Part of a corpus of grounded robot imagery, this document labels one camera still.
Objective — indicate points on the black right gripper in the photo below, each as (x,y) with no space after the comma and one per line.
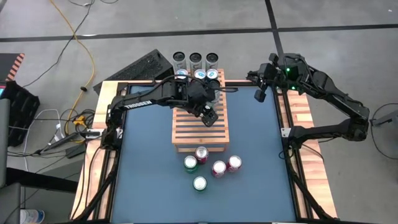
(270,74)

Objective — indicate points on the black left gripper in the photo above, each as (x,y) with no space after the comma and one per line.
(196,96)

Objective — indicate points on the red Coca-Cola can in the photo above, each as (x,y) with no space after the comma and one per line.
(234,162)
(219,168)
(201,153)

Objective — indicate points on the blue silver Red Bull can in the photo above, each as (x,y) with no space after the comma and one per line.
(200,74)
(212,74)
(182,73)

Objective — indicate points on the green Sprite can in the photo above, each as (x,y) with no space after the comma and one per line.
(190,162)
(200,183)

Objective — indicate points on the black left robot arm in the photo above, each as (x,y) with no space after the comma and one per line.
(140,101)

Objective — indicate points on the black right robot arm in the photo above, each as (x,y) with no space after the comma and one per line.
(329,102)

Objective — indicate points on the wooden slatted shelf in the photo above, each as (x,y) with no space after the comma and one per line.
(199,130)

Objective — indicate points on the black equipment box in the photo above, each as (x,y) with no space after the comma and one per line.
(140,70)

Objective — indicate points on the black power strip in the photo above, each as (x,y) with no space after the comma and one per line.
(60,141)

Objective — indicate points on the black plastic crate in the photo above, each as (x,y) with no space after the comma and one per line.
(18,109)

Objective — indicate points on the white plastic bottle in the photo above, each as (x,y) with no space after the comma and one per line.
(32,216)

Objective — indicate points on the hazard striped black plate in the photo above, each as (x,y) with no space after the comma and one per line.
(9,65)

